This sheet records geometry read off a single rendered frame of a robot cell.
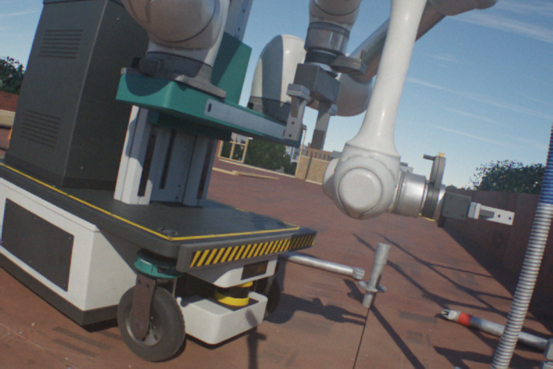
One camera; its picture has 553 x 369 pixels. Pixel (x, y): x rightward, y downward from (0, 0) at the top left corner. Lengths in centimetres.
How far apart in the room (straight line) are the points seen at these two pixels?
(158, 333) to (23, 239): 44
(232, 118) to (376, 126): 42
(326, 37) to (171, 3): 33
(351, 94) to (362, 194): 71
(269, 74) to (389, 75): 58
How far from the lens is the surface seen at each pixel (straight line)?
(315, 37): 92
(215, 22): 94
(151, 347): 103
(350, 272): 235
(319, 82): 89
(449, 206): 88
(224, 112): 104
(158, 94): 90
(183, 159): 135
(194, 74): 95
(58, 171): 121
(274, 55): 135
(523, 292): 99
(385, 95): 79
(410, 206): 90
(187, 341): 120
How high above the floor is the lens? 51
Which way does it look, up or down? 1 degrees down
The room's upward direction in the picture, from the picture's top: 13 degrees clockwise
